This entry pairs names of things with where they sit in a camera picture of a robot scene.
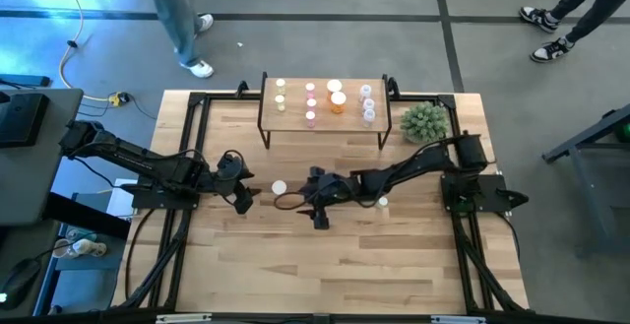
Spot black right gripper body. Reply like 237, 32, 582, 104
299, 173, 363, 208

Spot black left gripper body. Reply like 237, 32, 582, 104
212, 152, 255, 197

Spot wooden shelf black metal legs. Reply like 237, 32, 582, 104
256, 71, 401, 152

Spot potted green artificial plant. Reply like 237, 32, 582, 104
399, 101, 450, 144

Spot white paper sheet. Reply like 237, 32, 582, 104
105, 178, 140, 220

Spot person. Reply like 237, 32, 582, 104
518, 0, 630, 64
131, 0, 216, 80

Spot grey desk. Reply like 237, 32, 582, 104
0, 87, 85, 229

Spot dark blue flat panel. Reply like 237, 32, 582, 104
0, 72, 52, 89

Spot black computer mouse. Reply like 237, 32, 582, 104
0, 258, 43, 311

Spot grey metal table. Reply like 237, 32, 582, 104
540, 101, 630, 257

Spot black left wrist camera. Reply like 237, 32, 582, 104
234, 194, 256, 216

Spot black aluminium table frame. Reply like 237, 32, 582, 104
110, 87, 531, 315

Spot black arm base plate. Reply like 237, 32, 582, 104
439, 172, 531, 215
120, 170, 204, 212

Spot white bracket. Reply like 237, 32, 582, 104
155, 313, 214, 324
430, 314, 487, 324

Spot yellow cable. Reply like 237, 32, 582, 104
51, 0, 124, 104

